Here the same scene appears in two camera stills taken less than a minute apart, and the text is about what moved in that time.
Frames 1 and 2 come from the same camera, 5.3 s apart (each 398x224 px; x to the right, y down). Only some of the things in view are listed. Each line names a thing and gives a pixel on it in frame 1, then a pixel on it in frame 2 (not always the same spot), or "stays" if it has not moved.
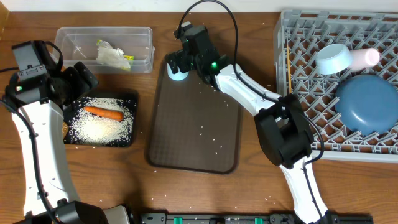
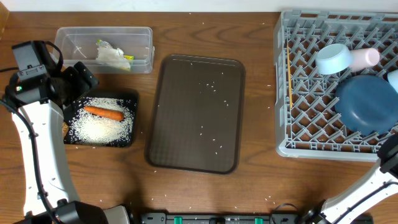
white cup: x=363 y=58 stays
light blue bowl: x=333 y=58 stays
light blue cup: x=178 y=76 → x=392 y=78
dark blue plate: x=367 y=104 stays
